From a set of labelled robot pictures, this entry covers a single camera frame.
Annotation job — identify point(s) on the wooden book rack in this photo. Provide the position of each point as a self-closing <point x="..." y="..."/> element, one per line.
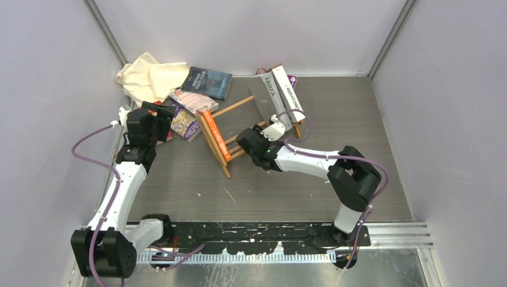
<point x="235" y="151"/>

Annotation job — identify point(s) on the grey ianra book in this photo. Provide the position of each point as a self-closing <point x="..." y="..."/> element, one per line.
<point x="266" y="95"/>

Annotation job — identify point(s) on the black mounting base plate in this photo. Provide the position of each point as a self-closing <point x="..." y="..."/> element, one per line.
<point x="257" y="243"/>

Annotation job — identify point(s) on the purple cartoon book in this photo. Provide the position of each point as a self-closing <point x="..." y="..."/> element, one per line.
<point x="292" y="79"/>

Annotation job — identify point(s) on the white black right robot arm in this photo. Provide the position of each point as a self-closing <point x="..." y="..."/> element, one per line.
<point x="355" y="179"/>

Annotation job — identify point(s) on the cream cloth bag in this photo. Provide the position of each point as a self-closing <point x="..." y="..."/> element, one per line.
<point x="147" y="80"/>

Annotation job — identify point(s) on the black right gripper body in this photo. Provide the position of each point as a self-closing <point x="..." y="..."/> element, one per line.
<point x="257" y="129"/>

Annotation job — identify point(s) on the orange treehouse book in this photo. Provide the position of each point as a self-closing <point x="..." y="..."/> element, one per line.
<point x="217" y="141"/>

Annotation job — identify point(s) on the dark blue book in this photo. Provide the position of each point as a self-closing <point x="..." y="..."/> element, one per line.
<point x="207" y="82"/>

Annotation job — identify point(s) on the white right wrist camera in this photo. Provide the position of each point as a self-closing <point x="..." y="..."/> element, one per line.
<point x="275" y="130"/>

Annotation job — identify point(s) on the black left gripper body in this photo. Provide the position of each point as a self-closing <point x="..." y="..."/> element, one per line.
<point x="161" y="127"/>

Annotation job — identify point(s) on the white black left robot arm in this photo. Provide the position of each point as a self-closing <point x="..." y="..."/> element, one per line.
<point x="105" y="248"/>

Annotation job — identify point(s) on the white Decorate book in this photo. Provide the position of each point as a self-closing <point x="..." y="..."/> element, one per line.
<point x="287" y="94"/>

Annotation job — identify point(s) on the floral white book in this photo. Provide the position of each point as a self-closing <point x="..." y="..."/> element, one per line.
<point x="192" y="102"/>

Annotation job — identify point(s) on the purple yellow treehouse book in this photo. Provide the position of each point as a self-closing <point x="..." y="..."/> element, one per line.
<point x="184" y="123"/>

